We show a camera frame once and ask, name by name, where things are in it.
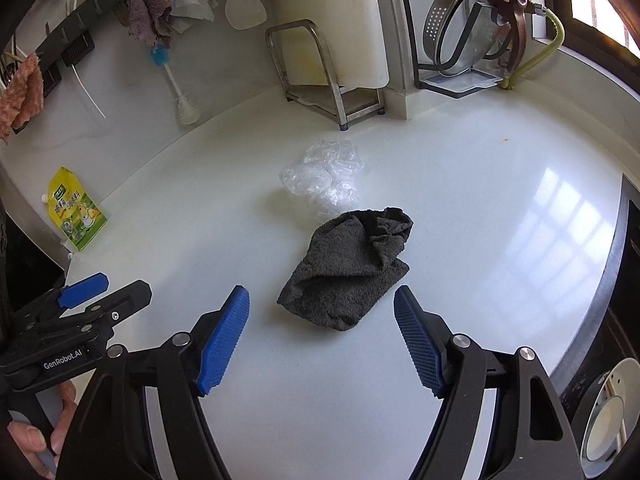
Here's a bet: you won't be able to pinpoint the steel cutting board rack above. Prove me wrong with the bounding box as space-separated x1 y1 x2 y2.
265 19 387 132

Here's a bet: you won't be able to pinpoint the dark grey cloth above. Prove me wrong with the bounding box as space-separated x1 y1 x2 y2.
276 206 415 332

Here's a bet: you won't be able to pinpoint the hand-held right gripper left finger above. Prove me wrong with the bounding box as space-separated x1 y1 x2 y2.
55 285 251 480

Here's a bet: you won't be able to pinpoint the pink hanging cloth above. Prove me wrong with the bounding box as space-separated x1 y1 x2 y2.
0 52 45 146

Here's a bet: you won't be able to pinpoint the grey-pink hanging cloth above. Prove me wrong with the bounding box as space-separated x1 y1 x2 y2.
125 0 173 50

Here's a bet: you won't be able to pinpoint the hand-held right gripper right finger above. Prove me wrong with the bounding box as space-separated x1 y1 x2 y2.
393 285 586 480

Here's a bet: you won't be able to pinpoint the black gas stove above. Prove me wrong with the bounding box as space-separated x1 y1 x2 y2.
547 172 640 480

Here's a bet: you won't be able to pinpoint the black dish rack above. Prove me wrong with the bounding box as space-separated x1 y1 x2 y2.
382 0 526 121

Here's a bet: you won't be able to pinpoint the white stove burner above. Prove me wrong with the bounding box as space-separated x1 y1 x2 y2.
570 357 640 478

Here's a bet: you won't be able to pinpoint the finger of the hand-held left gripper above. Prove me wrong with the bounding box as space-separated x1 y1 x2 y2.
65 280 152 348
15 272 110 323

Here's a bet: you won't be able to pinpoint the clear plastic bag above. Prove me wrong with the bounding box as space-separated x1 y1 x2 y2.
279 140 365 221

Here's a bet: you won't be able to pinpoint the person's left hand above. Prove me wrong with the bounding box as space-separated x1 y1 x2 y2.
7 380 78 478

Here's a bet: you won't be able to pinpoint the yellow seasoning pouch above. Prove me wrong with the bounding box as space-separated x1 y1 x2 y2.
41 166 110 252

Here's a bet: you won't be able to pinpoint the black wall hook rail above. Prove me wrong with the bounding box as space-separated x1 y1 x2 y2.
0 0 176 136

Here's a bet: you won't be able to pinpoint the yellow gas hose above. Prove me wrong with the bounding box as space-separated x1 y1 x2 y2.
500 7 565 91

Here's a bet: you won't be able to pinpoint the white cutting board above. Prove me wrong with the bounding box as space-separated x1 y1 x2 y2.
270 0 391 91

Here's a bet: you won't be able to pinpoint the white bottle brush blue bristles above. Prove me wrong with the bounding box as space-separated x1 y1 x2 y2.
150 44 202 126

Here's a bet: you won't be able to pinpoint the steel perforated colander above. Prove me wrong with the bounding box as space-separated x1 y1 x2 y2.
424 0 516 68

